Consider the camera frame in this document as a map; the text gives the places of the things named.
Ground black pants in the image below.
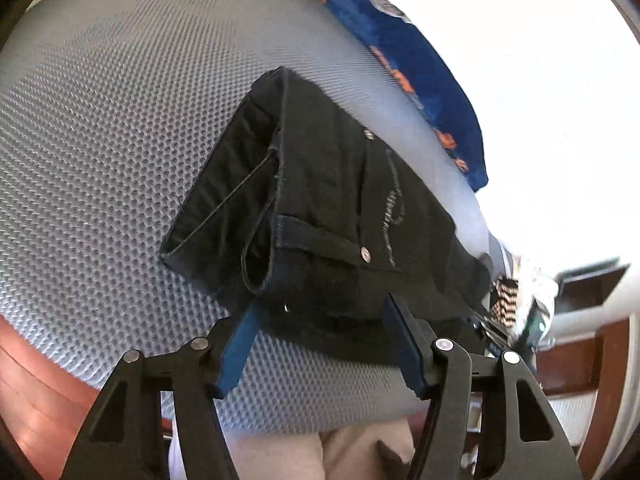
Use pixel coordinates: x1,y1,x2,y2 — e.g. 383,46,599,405
160,67,490,365

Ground black white zigzag cloth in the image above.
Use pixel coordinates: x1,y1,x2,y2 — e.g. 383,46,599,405
490,276,520,328

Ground blue orange patterned blanket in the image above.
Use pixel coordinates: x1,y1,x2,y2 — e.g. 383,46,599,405
318,0,488,192

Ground grey mesh mattress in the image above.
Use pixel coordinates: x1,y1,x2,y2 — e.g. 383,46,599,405
0,0,501,435

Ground dark wall monitor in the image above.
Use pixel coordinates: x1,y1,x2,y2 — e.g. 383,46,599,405
554,258,629,314

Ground red-brown wooden bed frame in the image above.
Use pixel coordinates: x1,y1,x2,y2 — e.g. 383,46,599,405
0,320,98,479

